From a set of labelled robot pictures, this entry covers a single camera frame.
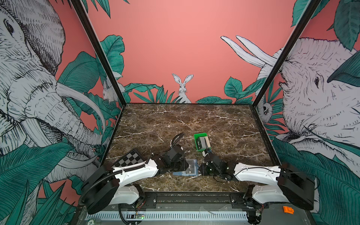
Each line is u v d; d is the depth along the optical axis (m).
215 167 0.64
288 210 0.70
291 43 0.82
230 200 0.75
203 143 0.94
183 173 0.83
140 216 0.70
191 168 0.84
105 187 0.41
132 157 0.86
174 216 0.70
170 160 0.63
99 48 0.84
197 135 0.98
